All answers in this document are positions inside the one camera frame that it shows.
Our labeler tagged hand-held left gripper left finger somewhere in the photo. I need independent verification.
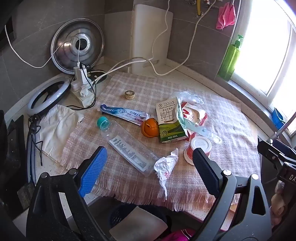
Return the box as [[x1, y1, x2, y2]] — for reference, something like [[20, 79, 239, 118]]
[[26, 146, 108, 241]]

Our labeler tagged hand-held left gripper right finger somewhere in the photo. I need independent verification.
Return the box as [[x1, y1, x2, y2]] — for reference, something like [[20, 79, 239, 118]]
[[193, 148, 273, 241]]

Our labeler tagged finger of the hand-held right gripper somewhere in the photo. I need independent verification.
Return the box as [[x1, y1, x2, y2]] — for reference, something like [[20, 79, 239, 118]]
[[260, 150, 282, 173], [257, 137, 296, 168]]

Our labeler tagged red white paper cup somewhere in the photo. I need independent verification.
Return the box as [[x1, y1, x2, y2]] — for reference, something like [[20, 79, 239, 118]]
[[184, 136, 212, 165]]

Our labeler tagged clear plastic packaging strip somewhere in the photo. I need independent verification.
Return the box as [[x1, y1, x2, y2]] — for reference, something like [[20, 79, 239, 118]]
[[177, 108, 223, 145]]

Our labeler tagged white plastic wrapper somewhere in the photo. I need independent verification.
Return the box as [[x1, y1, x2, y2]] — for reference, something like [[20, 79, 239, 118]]
[[154, 148, 179, 197]]

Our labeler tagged clear plastic bottle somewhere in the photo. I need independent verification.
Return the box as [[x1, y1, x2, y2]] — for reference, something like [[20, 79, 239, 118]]
[[97, 116, 160, 178]]

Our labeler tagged dark blue plastic basket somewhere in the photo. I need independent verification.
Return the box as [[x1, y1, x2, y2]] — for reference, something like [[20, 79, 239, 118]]
[[109, 203, 171, 235]]

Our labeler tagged green white milk carton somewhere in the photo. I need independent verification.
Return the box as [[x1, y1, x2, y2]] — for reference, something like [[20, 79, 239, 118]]
[[155, 97, 191, 143]]

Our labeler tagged orange peel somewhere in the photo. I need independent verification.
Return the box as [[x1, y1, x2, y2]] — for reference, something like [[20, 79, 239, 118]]
[[142, 118, 159, 138]]

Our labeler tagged person's right hand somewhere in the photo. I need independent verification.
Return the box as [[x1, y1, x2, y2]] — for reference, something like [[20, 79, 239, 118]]
[[270, 179, 288, 229]]

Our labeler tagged blue plastic item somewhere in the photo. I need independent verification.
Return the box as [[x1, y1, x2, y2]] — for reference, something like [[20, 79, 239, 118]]
[[272, 108, 286, 130]]

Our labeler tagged red white snack packet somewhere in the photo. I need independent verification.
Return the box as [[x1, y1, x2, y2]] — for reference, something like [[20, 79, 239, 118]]
[[180, 102, 208, 137]]

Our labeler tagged white cloth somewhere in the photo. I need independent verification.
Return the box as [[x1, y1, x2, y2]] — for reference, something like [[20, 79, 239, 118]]
[[38, 104, 84, 162]]

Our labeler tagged toothpaste tube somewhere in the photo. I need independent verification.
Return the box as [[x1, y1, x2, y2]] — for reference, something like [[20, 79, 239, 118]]
[[100, 103, 151, 126]]

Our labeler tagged beige cardboard piece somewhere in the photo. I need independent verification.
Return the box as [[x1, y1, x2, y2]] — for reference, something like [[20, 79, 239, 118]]
[[109, 206, 168, 238]]

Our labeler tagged pink clothing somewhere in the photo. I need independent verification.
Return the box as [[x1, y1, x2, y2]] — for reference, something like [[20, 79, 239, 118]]
[[159, 228, 197, 241]]

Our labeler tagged white power strip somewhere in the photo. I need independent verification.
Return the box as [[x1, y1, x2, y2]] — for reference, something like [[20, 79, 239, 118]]
[[70, 61, 96, 107]]

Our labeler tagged clear plastic bag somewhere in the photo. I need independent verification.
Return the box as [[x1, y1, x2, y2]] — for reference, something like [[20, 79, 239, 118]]
[[171, 91, 204, 107]]

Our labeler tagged green soap dispenser bottle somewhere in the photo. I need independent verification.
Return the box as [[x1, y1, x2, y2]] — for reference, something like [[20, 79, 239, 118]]
[[218, 34, 244, 81]]

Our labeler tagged white charger plug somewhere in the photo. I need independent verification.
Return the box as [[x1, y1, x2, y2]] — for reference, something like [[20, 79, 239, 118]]
[[73, 62, 87, 85]]

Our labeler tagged pink plaid fringed cloth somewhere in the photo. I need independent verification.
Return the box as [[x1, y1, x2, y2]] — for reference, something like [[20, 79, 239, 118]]
[[60, 72, 260, 212]]

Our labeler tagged window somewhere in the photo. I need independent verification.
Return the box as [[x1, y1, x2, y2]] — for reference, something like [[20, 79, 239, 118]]
[[217, 0, 296, 139]]

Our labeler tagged metal pot lid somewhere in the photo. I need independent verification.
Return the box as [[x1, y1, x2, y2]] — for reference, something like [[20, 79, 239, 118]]
[[50, 23, 104, 75]]

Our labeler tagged pink rag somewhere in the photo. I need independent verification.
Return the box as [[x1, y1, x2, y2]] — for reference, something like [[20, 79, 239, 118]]
[[216, 2, 236, 30]]

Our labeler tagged white cutting board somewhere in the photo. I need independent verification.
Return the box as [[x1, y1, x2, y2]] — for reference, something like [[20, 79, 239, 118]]
[[130, 4, 173, 75]]

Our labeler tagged black cable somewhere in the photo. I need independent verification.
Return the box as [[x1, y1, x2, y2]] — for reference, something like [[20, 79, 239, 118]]
[[69, 65, 107, 110]]

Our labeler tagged thick white power cable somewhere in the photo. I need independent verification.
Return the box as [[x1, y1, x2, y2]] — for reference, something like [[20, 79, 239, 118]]
[[94, 57, 155, 85]]

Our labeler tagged thin white cable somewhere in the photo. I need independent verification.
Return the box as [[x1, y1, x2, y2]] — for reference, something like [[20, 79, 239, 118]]
[[150, 0, 218, 76], [5, 23, 80, 69]]

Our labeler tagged yellow hose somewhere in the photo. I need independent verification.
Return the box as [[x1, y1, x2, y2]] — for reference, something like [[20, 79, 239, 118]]
[[196, 0, 204, 18]]

